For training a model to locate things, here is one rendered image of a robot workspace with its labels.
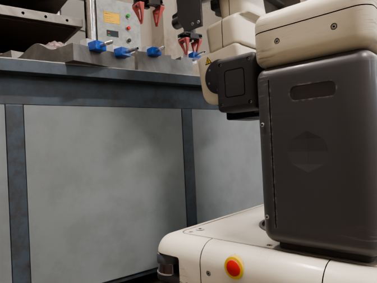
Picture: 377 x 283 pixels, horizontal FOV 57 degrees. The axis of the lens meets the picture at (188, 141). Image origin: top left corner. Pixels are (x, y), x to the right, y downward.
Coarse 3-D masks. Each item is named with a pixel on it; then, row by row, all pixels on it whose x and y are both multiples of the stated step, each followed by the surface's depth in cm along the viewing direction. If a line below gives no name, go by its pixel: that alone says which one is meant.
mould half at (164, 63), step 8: (136, 56) 133; (144, 56) 134; (160, 56) 138; (168, 56) 141; (136, 64) 133; (144, 64) 134; (152, 64) 136; (160, 64) 138; (168, 64) 140; (176, 64) 143; (184, 64) 145; (168, 72) 140; (176, 72) 142; (184, 72) 145; (192, 72) 147
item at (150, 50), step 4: (144, 48) 137; (148, 48) 135; (152, 48) 133; (156, 48) 134; (160, 48) 130; (148, 52) 135; (152, 52) 133; (156, 52) 134; (160, 52) 135; (152, 56) 136; (156, 56) 137
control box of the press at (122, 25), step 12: (96, 0) 215; (108, 0) 220; (96, 12) 215; (108, 12) 219; (120, 12) 224; (132, 12) 229; (96, 24) 215; (108, 24) 219; (120, 24) 224; (132, 24) 229; (96, 36) 216; (108, 36) 219; (120, 36) 224; (132, 36) 229
